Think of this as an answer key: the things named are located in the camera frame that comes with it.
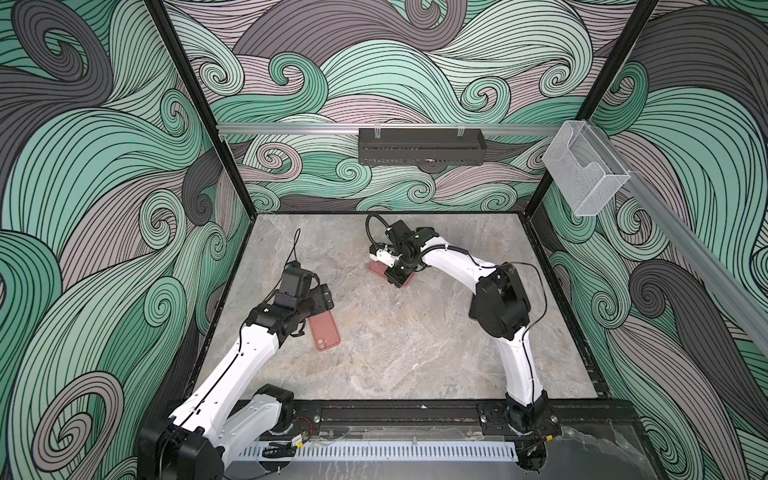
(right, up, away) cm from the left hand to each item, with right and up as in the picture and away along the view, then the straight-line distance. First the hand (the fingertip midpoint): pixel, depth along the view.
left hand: (319, 294), depth 82 cm
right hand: (+21, +3, +13) cm, 25 cm away
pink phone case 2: (0, -13, +8) cm, 15 cm away
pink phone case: (+26, +5, +4) cm, 27 cm away
